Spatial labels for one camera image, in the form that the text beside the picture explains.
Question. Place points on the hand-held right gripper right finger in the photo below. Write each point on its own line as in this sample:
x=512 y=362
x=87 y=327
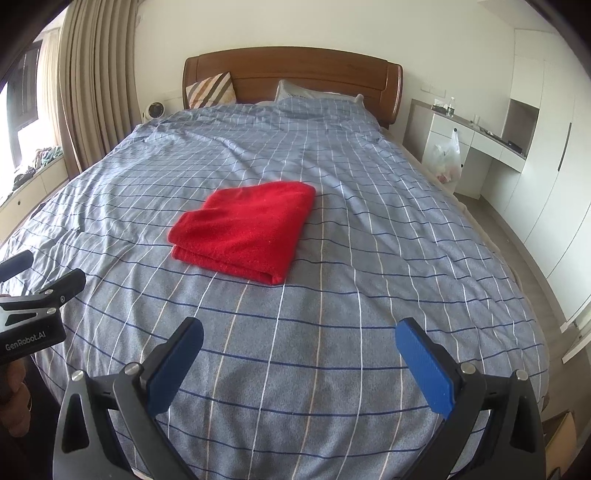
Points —
x=425 y=364

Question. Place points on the dark framed window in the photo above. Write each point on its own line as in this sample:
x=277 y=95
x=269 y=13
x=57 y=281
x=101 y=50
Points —
x=23 y=101

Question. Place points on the red sweater with white dog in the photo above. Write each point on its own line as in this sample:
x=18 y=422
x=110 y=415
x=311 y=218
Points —
x=244 y=226

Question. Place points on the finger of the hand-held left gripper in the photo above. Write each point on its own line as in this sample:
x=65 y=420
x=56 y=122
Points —
x=64 y=284
x=16 y=266

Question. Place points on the cardboard box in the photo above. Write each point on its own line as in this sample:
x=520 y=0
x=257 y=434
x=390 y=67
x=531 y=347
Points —
x=561 y=438

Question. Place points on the pale grey pillow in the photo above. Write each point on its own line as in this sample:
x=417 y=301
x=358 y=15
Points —
x=295 y=90

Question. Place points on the wooden headboard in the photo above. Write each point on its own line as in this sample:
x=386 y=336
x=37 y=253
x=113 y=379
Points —
x=300 y=74

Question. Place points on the beige curtain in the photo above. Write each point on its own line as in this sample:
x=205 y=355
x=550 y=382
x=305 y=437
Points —
x=97 y=83

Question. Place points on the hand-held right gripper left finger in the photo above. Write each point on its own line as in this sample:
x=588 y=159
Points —
x=175 y=364

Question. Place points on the striped pillow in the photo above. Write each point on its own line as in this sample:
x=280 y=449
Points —
x=210 y=90

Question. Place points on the white wardrobe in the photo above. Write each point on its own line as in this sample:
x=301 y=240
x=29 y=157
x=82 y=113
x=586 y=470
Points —
x=554 y=161

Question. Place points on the person's left hand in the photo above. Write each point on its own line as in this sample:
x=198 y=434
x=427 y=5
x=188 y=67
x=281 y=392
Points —
x=14 y=392

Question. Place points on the bed with grey plaid cover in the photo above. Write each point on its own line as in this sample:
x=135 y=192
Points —
x=323 y=277

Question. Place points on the white window bench cabinet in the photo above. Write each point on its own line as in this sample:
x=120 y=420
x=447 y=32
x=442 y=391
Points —
x=32 y=194

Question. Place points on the clear bottle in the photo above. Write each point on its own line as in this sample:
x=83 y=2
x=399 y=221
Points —
x=451 y=106

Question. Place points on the white desk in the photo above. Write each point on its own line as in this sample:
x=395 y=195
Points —
x=471 y=138

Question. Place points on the small white round fan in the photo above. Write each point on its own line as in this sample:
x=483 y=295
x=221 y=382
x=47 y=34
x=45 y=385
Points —
x=154 y=110

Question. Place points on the white plastic bag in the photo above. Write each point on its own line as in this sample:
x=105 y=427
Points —
x=445 y=159

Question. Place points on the pile of colourful clothes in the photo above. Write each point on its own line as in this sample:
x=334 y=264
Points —
x=46 y=154

